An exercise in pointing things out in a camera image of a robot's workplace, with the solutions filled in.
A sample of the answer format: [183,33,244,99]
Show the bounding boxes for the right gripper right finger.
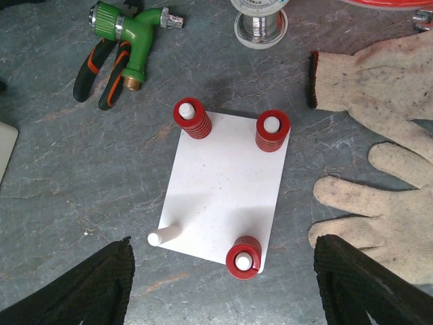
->
[314,235,432,324]

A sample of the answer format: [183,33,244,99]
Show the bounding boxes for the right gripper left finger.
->
[1,237,135,324]

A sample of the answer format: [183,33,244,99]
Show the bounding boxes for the red large spring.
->
[173,97,212,139]

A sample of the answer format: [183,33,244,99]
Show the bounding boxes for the orange black pliers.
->
[72,0,143,111]

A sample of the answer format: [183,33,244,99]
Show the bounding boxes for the white spring tray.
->
[0,122,18,181]

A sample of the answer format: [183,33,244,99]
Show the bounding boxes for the white work glove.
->
[310,31,432,188]
[309,177,432,284]

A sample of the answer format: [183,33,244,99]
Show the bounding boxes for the white peg board fixture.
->
[147,112,290,274]

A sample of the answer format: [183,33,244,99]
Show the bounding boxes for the red filament spool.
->
[342,0,432,11]

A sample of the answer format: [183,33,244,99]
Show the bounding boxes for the solder wire spool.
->
[230,0,288,50]

